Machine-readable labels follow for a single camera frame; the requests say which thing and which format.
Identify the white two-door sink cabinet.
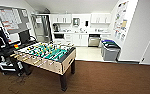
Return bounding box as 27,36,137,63
72,33,89,47

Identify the white drawer unit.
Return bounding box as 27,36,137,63
64,33,74,46
100,32,112,41

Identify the built-in black microwave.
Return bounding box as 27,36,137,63
53,33,66,40

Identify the wooden foosball table green field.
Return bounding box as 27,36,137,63
13,41,77,92

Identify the blue lid recycling bin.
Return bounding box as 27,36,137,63
101,39,115,45

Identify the green lid bin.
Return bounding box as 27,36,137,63
101,42,119,48

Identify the grey trash bin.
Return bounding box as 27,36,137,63
101,45,122,62

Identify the stainless steel refrigerator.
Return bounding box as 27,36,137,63
30,13,53,44

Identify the white wall cabinet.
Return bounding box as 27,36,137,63
51,13,73,25
90,13,112,25

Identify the large wall poster board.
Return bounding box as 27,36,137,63
112,0,130,42

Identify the grey wall pin board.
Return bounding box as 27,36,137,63
0,4,33,34

